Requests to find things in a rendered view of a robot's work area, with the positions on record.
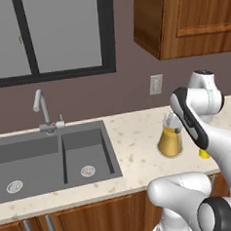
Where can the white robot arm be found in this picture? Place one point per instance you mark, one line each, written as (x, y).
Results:
(227, 148)

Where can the yellow glass pitcher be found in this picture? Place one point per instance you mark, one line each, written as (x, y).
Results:
(170, 144)

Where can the grey metal tap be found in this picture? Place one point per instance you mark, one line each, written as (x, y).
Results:
(42, 106)

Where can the black framed window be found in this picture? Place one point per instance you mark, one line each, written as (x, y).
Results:
(107, 30)

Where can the grey double sink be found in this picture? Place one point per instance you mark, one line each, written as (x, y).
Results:
(36, 165)

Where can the white wall socket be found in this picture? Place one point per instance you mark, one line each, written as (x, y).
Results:
(156, 84)

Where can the wooden wall cupboard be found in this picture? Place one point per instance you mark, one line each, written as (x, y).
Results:
(146, 20)

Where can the wooden wall cupboard door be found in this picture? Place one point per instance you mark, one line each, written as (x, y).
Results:
(198, 17)

